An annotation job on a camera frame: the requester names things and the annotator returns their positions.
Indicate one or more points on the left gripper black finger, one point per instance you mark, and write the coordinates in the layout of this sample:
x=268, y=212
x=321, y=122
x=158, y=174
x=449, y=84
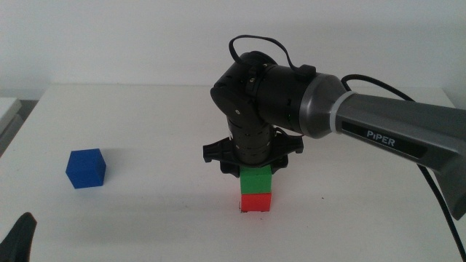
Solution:
x=18, y=240

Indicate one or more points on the red cube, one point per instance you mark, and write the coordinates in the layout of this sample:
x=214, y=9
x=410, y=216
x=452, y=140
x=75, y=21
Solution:
x=256, y=203

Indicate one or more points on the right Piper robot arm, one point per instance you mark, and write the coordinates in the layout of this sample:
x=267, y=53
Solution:
x=393, y=116

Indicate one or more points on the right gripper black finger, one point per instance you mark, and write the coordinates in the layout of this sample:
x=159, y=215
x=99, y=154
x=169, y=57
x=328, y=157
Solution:
x=231, y=170
x=278, y=165

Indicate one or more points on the blue cube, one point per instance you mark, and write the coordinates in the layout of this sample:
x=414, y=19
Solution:
x=85, y=169

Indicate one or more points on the green cube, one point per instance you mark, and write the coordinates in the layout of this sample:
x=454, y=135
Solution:
x=256, y=180

